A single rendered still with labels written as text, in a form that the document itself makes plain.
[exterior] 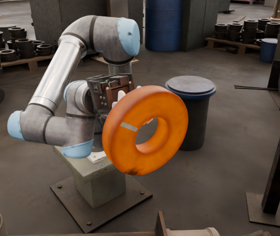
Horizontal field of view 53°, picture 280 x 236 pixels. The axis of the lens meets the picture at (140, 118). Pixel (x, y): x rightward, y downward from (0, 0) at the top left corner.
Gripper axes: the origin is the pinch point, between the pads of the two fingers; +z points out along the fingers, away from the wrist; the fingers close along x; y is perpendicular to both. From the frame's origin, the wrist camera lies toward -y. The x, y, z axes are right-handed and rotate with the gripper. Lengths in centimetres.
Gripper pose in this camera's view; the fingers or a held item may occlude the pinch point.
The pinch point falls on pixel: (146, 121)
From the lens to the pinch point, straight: 45.6
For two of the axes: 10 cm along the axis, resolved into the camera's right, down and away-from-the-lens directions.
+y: -1.7, -9.5, -2.6
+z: 5.1, 1.4, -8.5
